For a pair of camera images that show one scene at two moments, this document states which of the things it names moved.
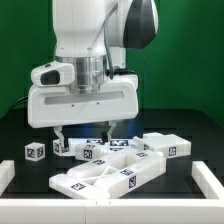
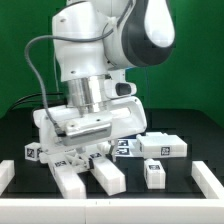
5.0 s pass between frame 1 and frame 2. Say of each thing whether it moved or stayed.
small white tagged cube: stayed
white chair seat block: moved
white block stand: moved
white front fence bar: stayed
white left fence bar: stayed
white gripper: moved
